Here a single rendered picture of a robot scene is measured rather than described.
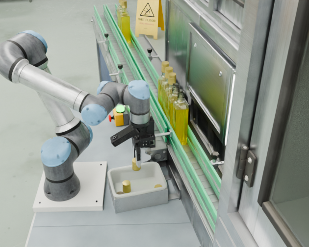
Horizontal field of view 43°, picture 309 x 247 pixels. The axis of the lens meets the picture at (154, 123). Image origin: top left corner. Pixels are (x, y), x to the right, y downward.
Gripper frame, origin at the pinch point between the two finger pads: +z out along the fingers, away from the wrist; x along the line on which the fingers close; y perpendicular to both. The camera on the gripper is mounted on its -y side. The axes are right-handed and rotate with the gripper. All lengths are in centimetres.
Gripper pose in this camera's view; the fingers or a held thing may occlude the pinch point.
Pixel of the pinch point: (136, 161)
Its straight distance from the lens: 159.3
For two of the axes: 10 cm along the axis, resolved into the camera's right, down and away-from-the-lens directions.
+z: 0.1, 8.3, 5.6
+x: -2.4, -5.4, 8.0
